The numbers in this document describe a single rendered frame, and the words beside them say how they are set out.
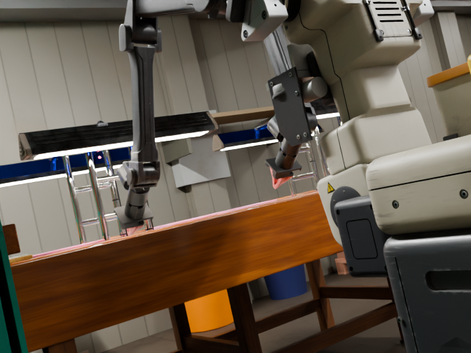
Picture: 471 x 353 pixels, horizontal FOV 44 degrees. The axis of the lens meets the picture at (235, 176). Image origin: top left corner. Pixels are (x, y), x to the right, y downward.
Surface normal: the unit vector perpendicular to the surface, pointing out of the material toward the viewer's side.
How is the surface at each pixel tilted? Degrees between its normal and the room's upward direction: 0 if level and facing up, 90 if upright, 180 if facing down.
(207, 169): 90
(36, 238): 90
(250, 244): 90
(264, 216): 90
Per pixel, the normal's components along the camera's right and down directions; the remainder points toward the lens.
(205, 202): 0.52, -0.15
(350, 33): -0.83, 0.16
